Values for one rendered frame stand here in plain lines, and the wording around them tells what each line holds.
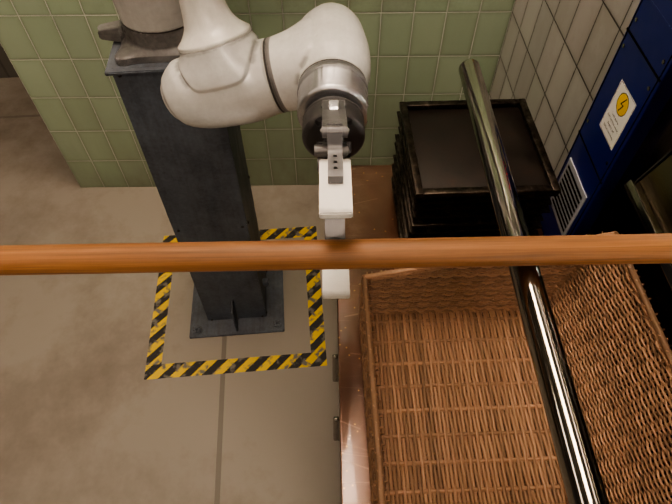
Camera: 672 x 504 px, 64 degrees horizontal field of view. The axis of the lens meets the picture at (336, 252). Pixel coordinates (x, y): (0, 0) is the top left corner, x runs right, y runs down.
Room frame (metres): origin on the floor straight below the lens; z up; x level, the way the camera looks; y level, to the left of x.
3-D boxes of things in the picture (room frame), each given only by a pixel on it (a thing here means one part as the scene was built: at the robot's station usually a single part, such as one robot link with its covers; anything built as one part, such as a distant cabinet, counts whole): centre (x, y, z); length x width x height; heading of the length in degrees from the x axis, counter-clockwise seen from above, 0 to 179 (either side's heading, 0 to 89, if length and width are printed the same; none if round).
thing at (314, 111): (0.47, 0.00, 1.19); 0.09 x 0.07 x 0.08; 1
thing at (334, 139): (0.37, 0.00, 1.28); 0.05 x 0.01 x 0.03; 1
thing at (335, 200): (0.34, 0.00, 1.26); 0.07 x 0.03 x 0.01; 1
